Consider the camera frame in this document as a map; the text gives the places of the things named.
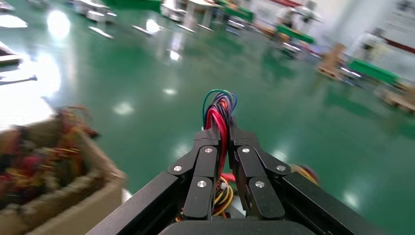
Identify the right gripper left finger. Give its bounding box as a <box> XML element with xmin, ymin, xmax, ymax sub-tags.
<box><xmin>168</xmin><ymin>124</ymin><xmax>222</xmax><ymax>220</ymax></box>

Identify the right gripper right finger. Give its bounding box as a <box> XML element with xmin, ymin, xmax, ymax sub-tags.
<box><xmin>228</xmin><ymin>116</ymin><xmax>292</xmax><ymax>220</ymax></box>

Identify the grey power supply with cables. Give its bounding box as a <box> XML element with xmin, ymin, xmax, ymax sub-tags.
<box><xmin>175</xmin><ymin>89</ymin><xmax>320</xmax><ymax>223</ymax></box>

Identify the brown cardboard divider box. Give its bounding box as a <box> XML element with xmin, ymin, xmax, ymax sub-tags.
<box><xmin>0</xmin><ymin>105</ymin><xmax>127</xmax><ymax>235</ymax></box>

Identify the wooden pallet stack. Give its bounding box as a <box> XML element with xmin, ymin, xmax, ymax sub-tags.
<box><xmin>316</xmin><ymin>43</ymin><xmax>347</xmax><ymax>82</ymax></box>

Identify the green workbench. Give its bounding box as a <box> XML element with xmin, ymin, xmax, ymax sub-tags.
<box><xmin>348</xmin><ymin>59</ymin><xmax>402</xmax><ymax>86</ymax></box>
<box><xmin>223</xmin><ymin>3</ymin><xmax>256</xmax><ymax>24</ymax></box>
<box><xmin>276</xmin><ymin>24</ymin><xmax>316</xmax><ymax>45</ymax></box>

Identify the white table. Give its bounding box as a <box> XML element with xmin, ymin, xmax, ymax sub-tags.
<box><xmin>161</xmin><ymin>0</ymin><xmax>225</xmax><ymax>34</ymax></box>

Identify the white cart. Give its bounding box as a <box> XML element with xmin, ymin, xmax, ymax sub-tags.
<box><xmin>71</xmin><ymin>0</ymin><xmax>118</xmax><ymax>24</ymax></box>

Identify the pile of coloured wires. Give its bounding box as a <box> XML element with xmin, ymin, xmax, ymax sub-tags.
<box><xmin>0</xmin><ymin>126</ymin><xmax>66</xmax><ymax>208</ymax></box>

